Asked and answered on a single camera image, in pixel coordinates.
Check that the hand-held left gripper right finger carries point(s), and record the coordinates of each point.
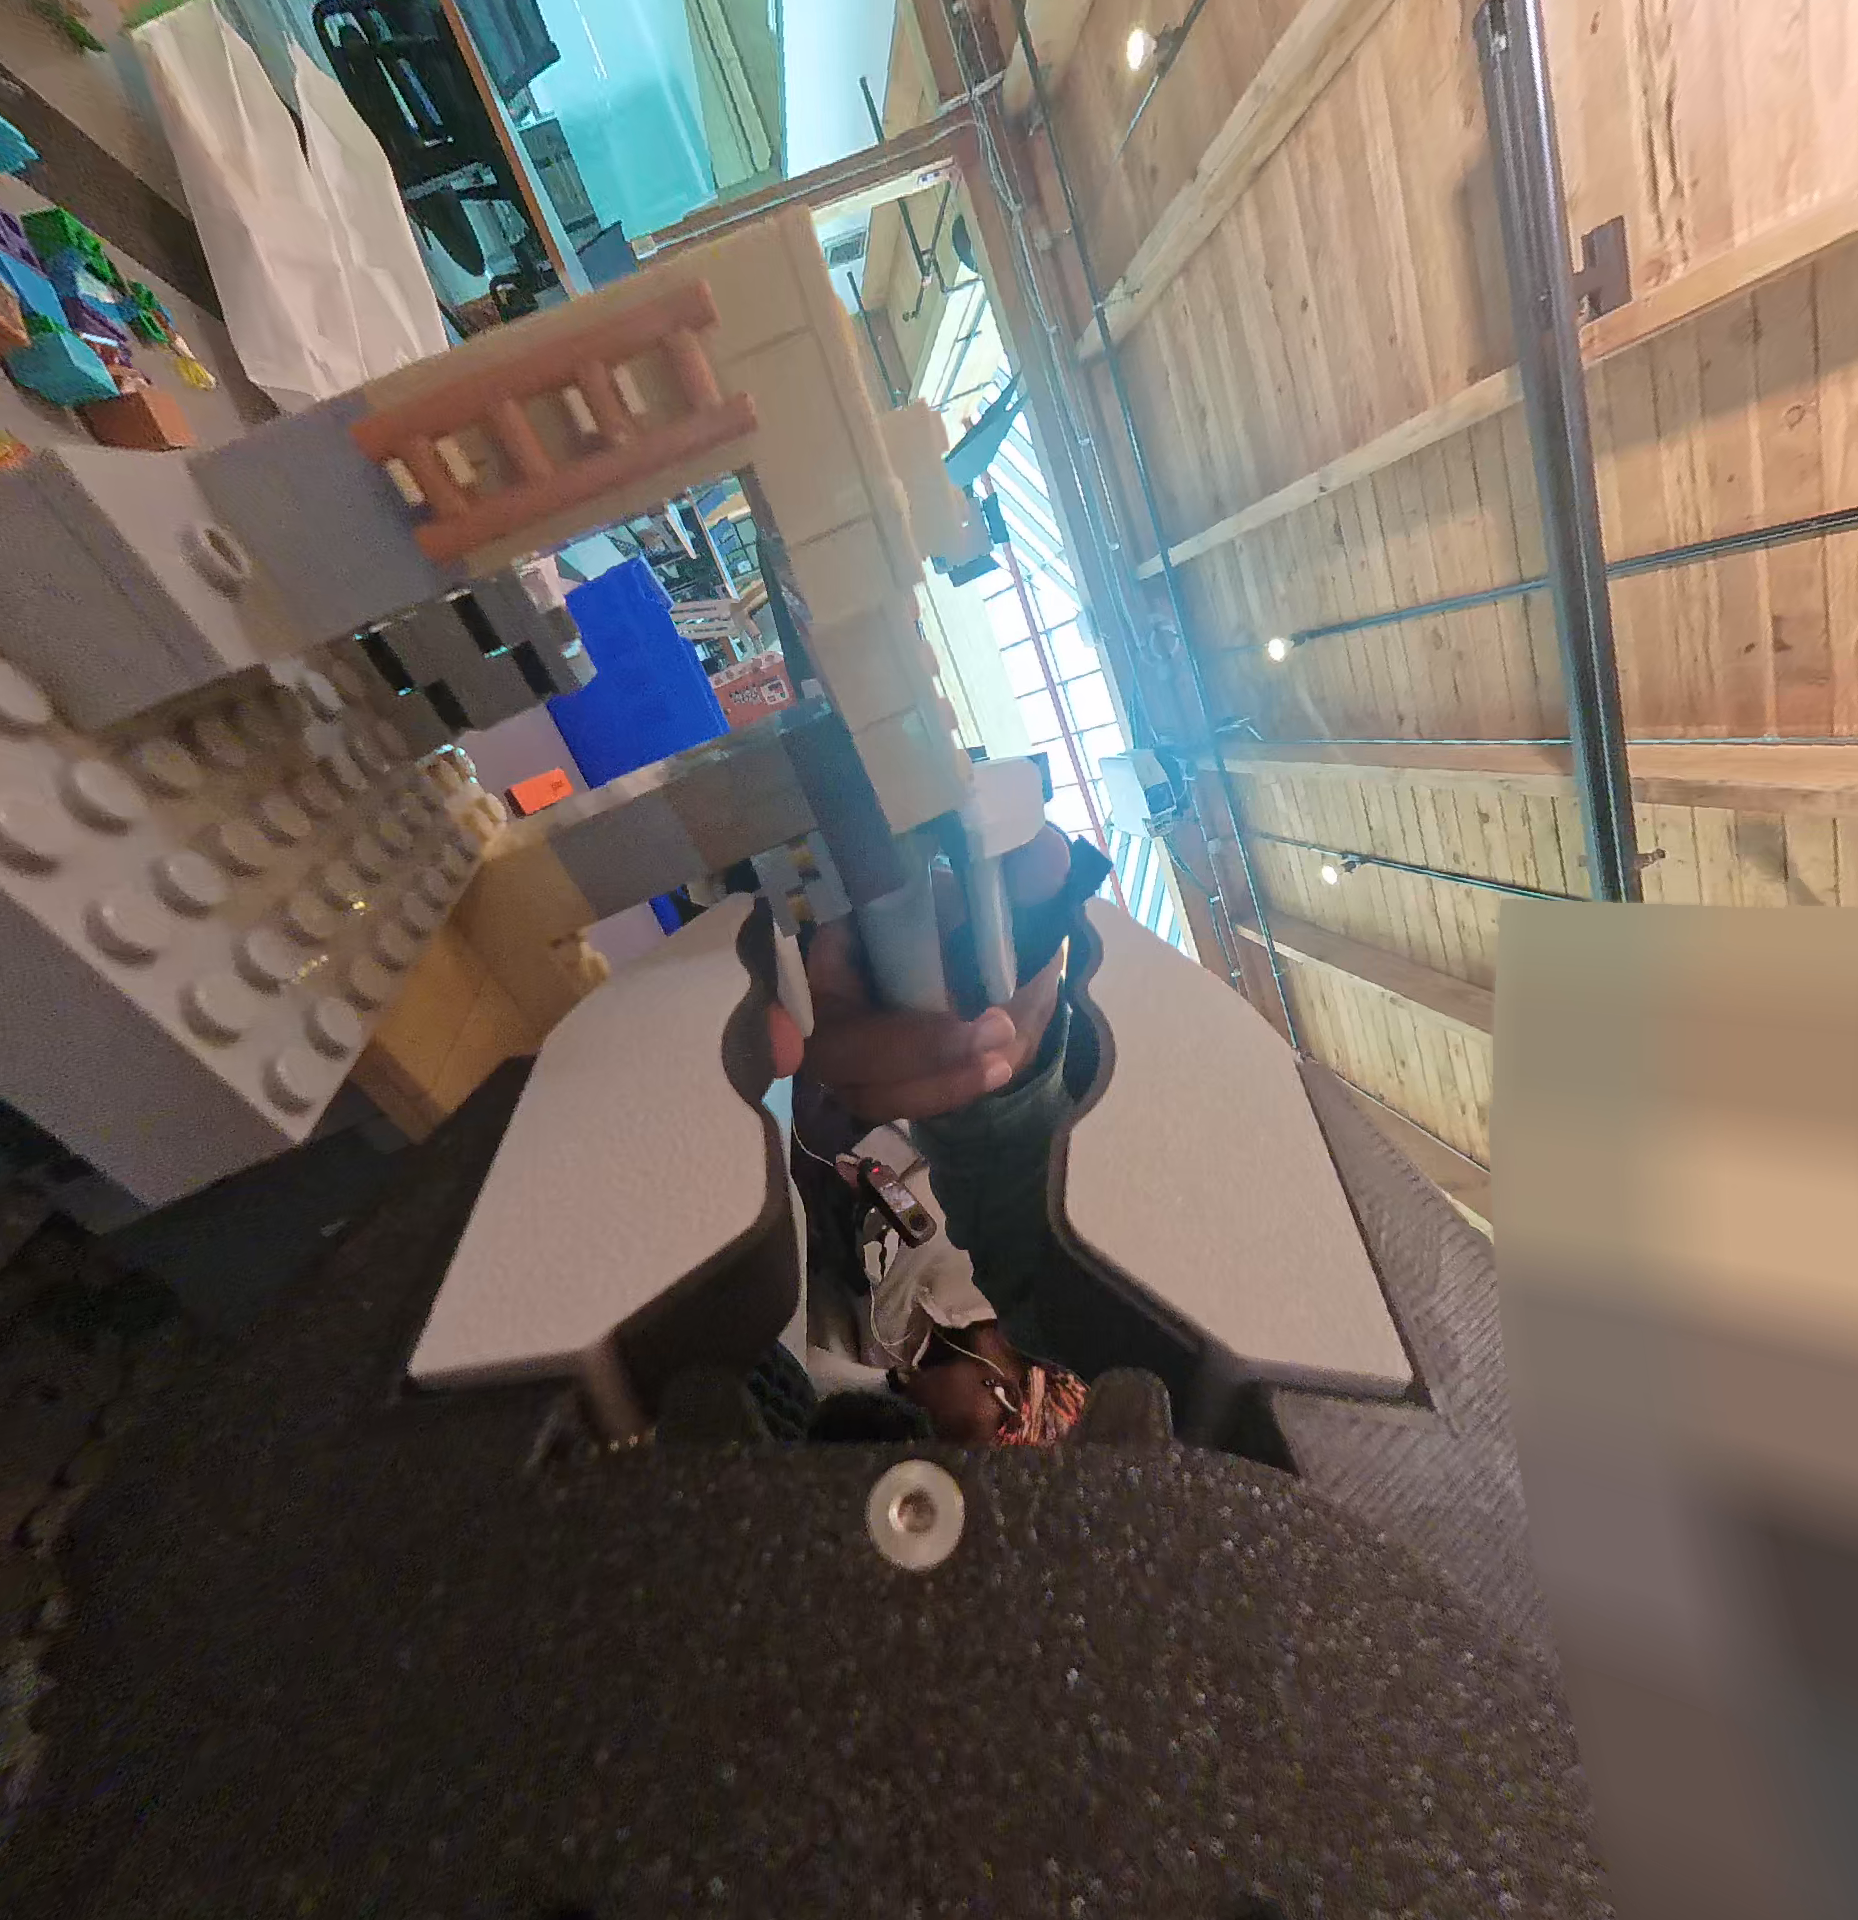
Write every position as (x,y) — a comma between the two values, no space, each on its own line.
(1214,1200)

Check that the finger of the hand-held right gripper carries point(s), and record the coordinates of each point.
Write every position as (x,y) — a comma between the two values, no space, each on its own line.
(987,930)
(903,944)

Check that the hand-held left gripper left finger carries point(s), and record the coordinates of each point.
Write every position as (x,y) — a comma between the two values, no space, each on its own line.
(599,1200)

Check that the toy brick castle model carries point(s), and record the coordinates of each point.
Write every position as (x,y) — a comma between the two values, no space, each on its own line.
(120,841)

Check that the person's right forearm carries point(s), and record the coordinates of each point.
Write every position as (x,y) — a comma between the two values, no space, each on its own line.
(1004,1185)

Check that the person's right hand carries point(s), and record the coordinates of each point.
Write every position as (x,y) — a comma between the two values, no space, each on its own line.
(913,1057)

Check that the red white box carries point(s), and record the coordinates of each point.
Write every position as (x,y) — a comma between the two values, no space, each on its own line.
(756,695)

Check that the blue plastic storage bin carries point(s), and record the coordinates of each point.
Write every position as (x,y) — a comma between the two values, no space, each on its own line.
(628,674)

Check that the orange brick separator tool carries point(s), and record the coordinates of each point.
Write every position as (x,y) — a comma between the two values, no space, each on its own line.
(544,787)

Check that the metal ceiling pipe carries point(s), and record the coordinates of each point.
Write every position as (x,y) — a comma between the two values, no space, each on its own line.
(1560,449)

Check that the black office chair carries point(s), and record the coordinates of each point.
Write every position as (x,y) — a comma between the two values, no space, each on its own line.
(418,150)

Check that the pile of colourful loose bricks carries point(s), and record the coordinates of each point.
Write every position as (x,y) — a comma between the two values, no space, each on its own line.
(45,299)

